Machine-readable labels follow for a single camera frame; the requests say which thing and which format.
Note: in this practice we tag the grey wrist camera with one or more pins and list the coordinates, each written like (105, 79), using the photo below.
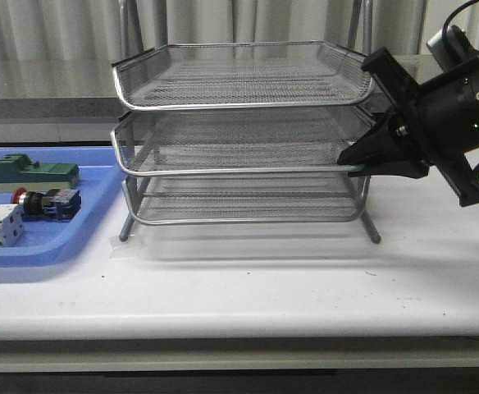
(450, 49)

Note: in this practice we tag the red emergency stop button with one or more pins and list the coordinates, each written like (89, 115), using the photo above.
(56, 204)

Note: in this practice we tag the green electrical terminal block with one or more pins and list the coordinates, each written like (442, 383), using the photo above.
(18, 170)

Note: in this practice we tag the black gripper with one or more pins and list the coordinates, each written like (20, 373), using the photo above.
(431, 124)

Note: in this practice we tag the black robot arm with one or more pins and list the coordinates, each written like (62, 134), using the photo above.
(434, 124)

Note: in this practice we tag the white grey curtain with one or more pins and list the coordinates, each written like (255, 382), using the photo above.
(87, 30)

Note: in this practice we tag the silver wire rack frame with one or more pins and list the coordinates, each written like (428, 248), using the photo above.
(241, 133)

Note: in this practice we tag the blue plastic tray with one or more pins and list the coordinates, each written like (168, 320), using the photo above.
(48, 242)

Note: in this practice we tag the grey stone counter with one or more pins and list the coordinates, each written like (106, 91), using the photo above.
(55, 90)

